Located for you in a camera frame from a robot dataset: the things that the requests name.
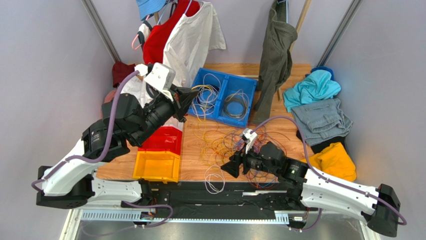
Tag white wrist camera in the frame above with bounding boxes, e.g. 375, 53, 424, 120
134, 62, 176, 102
239, 128, 258, 154

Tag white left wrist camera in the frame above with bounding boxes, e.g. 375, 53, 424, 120
134, 62, 176, 102

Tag light blue jeans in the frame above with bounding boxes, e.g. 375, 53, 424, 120
291, 98, 353, 147

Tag red storage bin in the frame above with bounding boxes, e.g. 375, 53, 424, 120
138, 126, 183, 155

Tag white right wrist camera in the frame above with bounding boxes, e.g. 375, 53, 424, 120
239, 128, 258, 154

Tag pink cable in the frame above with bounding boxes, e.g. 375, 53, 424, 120
226, 126, 294, 191

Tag blue cable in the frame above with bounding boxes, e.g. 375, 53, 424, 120
229, 133, 287, 189

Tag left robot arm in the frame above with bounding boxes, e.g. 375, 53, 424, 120
36, 86, 199, 210

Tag blue hat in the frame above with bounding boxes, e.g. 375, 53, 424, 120
135, 0, 170, 21

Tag dark blue cloth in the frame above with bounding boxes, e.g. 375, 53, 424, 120
305, 66, 335, 81

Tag teal cloth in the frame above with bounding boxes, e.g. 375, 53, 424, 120
283, 70, 341, 113

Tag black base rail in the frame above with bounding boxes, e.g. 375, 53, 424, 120
69, 179, 374, 225

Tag yellow storage bin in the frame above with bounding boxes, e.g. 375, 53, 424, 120
132, 151, 181, 184

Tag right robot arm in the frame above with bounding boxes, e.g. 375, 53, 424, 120
220, 141, 401, 238

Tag orange cable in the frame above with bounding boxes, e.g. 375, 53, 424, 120
199, 129, 287, 187

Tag purple right arm hose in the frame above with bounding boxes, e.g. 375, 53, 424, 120
251, 115, 408, 233

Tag white t-shirt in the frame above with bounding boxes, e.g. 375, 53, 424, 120
162, 0, 227, 88

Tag yellow cloth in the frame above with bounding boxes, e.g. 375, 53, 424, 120
309, 142, 357, 182

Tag olive green garment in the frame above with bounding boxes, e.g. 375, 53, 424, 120
252, 0, 298, 124

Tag white cloth on floor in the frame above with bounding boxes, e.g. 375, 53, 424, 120
120, 76, 153, 107

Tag white cable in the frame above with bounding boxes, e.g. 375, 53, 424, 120
190, 72, 251, 121

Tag red t-shirt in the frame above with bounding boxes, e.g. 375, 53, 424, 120
142, 0, 200, 64

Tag maroon cloth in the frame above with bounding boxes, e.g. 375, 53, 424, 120
111, 61, 136, 88

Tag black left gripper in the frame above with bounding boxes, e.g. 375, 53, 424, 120
132, 84, 200, 147

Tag white storage bin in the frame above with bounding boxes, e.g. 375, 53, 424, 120
163, 117, 184, 132

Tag blue divided bin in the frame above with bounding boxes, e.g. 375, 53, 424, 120
188, 68, 258, 128

